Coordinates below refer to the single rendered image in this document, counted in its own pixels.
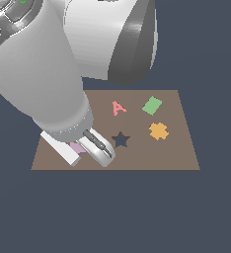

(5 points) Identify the green rectangle piece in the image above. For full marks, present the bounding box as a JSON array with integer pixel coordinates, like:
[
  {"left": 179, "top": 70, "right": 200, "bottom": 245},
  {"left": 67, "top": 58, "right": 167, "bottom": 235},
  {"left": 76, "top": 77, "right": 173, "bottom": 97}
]
[{"left": 141, "top": 95, "right": 164, "bottom": 117}]

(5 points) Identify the purple shape piece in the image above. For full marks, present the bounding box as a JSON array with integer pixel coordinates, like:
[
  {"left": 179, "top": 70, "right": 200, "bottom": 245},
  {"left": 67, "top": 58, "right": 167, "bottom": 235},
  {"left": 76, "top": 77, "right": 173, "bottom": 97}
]
[{"left": 68, "top": 141, "right": 88, "bottom": 156}]

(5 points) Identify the brown slot board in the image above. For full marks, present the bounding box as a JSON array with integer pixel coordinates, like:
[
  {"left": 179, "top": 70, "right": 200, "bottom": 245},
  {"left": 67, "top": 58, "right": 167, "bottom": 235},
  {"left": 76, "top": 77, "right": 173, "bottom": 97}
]
[{"left": 31, "top": 89, "right": 201, "bottom": 172}]

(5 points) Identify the pink letter A piece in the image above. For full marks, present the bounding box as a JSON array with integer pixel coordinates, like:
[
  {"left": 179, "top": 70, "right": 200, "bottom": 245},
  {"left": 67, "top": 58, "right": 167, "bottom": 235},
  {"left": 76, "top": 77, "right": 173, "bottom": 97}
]
[{"left": 112, "top": 100, "right": 127, "bottom": 117}]

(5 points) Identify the orange cross piece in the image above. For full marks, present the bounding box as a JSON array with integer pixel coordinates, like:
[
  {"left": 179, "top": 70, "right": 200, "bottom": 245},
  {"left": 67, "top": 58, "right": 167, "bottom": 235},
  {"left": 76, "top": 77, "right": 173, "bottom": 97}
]
[{"left": 148, "top": 122, "right": 170, "bottom": 141}]

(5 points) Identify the white rounded gripper body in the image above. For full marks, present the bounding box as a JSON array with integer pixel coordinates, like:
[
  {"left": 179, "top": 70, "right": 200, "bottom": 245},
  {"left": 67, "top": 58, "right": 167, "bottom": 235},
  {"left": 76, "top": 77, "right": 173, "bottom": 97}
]
[{"left": 77, "top": 126, "right": 117, "bottom": 168}]

